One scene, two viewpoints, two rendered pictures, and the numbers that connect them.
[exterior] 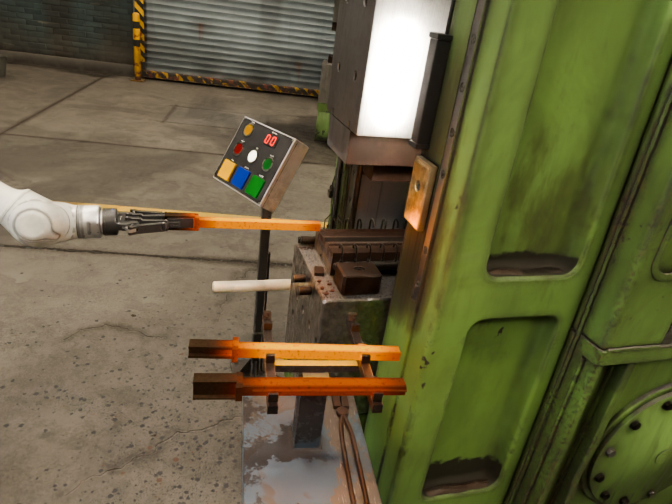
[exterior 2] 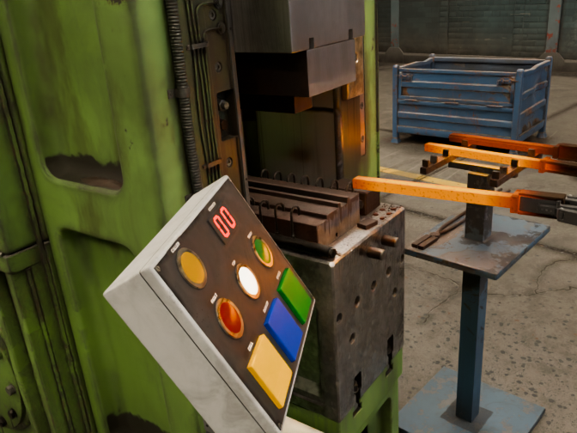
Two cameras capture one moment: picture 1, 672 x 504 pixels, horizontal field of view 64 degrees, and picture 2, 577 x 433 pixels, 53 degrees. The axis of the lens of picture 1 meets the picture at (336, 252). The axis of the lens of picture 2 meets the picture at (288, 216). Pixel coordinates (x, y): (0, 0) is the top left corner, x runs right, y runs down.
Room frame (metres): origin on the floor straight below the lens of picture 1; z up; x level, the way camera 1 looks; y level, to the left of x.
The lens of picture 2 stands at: (2.34, 1.04, 1.50)
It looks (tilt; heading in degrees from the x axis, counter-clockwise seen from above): 22 degrees down; 237
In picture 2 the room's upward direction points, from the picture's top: 4 degrees counter-clockwise
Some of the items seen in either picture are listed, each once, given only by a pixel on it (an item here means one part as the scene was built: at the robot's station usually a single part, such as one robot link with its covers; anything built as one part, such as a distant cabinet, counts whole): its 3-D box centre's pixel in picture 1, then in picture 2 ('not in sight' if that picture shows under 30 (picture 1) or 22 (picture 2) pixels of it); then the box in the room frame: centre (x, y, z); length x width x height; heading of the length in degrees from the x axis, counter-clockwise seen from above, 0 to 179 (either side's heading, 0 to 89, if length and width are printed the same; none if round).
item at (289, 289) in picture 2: (255, 186); (293, 296); (1.88, 0.33, 1.01); 0.07 x 0.05 x 0.07; 45
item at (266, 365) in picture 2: (227, 170); (268, 371); (2.02, 0.47, 1.01); 0.07 x 0.05 x 0.07; 45
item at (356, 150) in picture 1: (403, 141); (257, 64); (1.61, -0.16, 1.32); 0.42 x 0.20 x 0.10; 110
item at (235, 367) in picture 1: (254, 365); not in sight; (2.04, 0.31, 0.05); 0.22 x 0.22 x 0.09; 20
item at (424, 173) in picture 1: (419, 193); (352, 65); (1.29, -0.19, 1.27); 0.09 x 0.02 x 0.17; 20
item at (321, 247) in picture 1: (383, 247); (269, 206); (1.61, -0.16, 0.96); 0.42 x 0.20 x 0.09; 110
